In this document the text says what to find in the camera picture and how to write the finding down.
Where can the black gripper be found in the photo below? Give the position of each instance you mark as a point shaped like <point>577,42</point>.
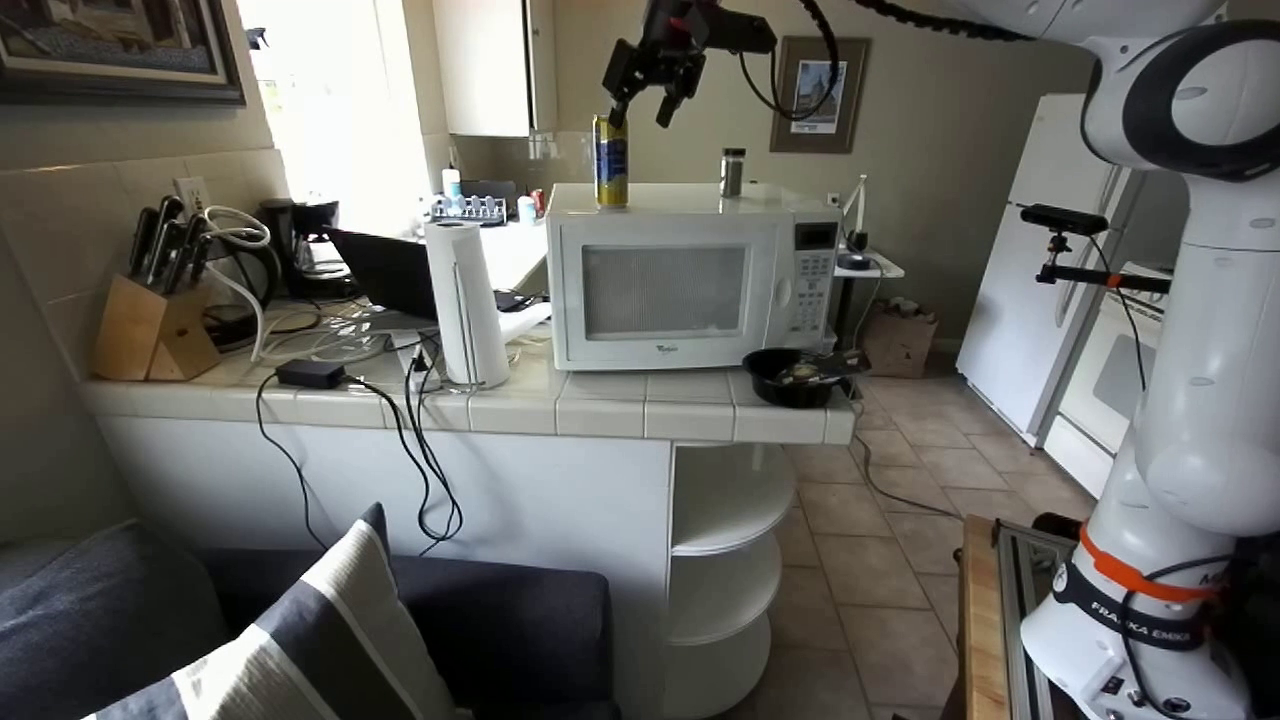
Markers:
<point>674,46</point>

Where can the yellow and blue can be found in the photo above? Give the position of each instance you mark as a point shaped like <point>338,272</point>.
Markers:
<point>611,156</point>

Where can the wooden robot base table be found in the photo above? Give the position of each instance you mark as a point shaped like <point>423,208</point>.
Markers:
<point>1001,579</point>

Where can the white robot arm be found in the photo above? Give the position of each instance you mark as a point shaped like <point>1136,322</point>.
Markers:
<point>1184,91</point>

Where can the small silver metal can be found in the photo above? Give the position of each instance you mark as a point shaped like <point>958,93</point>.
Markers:
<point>731,175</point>

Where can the white microwave oven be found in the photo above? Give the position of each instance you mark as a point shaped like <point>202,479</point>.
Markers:
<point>681,277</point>

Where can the white paper towel roll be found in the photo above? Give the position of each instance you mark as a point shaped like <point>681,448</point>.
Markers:
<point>467,310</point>

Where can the black laptop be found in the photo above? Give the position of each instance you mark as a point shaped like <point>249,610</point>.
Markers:
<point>391,270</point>

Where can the black frying pan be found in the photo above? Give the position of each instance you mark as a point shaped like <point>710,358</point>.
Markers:
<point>792,378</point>

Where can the brown cardboard box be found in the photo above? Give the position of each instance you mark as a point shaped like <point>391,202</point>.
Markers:
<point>898,345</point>

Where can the white round corner shelf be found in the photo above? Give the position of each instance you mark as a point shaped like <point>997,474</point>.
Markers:
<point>727,574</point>

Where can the black power adapter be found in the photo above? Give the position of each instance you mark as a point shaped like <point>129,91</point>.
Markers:
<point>308,372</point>

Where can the white leaning panel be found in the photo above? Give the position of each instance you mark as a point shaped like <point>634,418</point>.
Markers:
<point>1021,335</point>

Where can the wooden knife block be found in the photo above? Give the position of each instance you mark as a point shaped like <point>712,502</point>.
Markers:
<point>151,338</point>

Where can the large dark framed picture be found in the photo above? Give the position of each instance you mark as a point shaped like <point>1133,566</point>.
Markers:
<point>118,48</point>

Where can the striped grey white pillow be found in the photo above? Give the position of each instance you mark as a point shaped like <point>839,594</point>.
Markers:
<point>334,646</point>

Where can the dark grey sofa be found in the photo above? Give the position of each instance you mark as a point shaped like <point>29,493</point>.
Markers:
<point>138,625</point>

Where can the small framed wall picture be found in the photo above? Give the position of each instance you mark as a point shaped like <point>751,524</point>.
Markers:
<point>817,98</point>

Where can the black camera on tripod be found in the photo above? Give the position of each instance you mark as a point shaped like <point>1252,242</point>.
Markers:
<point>1067,224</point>

